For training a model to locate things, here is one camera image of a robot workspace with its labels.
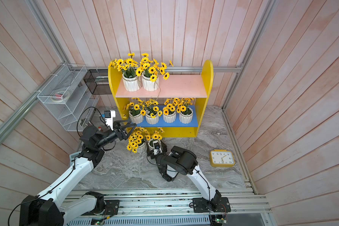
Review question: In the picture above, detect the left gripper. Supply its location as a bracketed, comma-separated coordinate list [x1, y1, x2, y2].
[96, 119, 137, 148]

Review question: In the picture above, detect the sunflower pot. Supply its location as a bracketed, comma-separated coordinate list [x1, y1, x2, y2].
[127, 127, 151, 153]
[108, 52, 142, 92]
[177, 98, 194, 124]
[123, 98, 146, 124]
[145, 99, 163, 125]
[135, 53, 170, 91]
[146, 127, 164, 150]
[163, 98, 179, 123]

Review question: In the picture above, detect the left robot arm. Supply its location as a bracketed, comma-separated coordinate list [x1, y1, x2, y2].
[19, 120, 137, 226]

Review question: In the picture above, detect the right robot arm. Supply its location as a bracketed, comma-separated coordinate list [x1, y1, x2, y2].
[147, 140, 221, 211]

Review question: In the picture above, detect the yellow two-tier shelf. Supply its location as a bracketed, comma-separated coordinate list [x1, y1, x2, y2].
[108, 60, 214, 137]

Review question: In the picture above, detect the black mesh basket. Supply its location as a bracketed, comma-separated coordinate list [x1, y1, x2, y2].
[83, 69, 112, 95]

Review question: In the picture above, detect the yellow alarm clock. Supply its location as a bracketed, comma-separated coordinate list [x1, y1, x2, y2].
[209, 149, 235, 168]

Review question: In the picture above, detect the tape roll in rack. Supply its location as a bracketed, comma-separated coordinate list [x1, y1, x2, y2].
[50, 90, 71, 103]

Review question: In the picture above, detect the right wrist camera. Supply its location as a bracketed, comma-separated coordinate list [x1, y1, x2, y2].
[153, 140, 162, 155]

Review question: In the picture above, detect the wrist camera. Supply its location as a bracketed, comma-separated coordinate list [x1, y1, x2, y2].
[102, 110, 116, 130]
[153, 140, 162, 155]

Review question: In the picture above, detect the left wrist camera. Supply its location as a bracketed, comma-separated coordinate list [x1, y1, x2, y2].
[102, 110, 116, 130]

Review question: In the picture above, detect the white wire mesh rack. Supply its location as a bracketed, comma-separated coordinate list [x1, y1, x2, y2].
[38, 64, 98, 132]

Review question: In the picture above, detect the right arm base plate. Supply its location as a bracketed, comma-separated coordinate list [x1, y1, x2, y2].
[189, 197, 231, 213]

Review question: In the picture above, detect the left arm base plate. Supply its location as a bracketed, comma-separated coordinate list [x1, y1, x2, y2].
[92, 199, 120, 217]

